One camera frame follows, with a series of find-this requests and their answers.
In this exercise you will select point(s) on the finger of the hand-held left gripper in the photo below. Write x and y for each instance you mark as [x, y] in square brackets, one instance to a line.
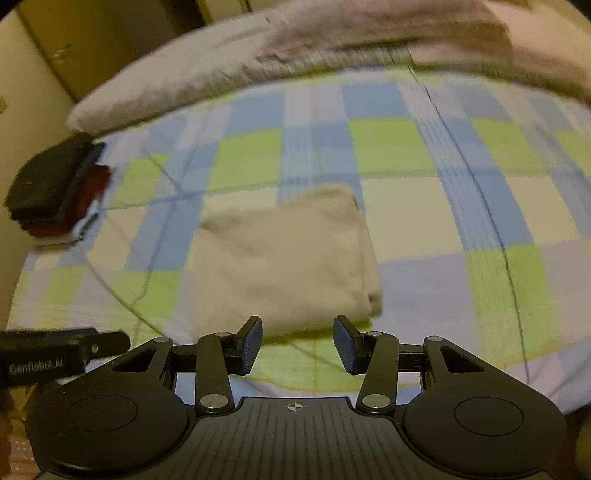
[108, 344]

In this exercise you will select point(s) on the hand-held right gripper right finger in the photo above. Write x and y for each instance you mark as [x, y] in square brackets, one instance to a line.
[345, 344]

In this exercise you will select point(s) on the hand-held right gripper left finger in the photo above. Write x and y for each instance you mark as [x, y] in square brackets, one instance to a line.
[251, 346]

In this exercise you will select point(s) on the cream turtleneck sweater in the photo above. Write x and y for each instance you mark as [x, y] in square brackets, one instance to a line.
[286, 258]

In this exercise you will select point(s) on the light blue folded garment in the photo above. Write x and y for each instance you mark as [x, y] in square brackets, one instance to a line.
[83, 230]

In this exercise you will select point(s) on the red folded garment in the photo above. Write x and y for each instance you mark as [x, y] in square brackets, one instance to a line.
[90, 194]

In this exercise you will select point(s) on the checkered bed sheet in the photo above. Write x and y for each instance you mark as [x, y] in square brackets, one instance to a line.
[415, 184]

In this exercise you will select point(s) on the black folded garment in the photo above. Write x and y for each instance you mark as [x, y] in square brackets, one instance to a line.
[46, 180]

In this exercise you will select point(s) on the striped grey pillow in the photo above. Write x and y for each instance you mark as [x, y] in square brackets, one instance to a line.
[184, 78]

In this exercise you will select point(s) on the purple pillow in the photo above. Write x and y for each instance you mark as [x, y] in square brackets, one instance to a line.
[383, 27]

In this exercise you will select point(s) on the pink pillow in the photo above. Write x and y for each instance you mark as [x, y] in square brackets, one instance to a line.
[545, 50]

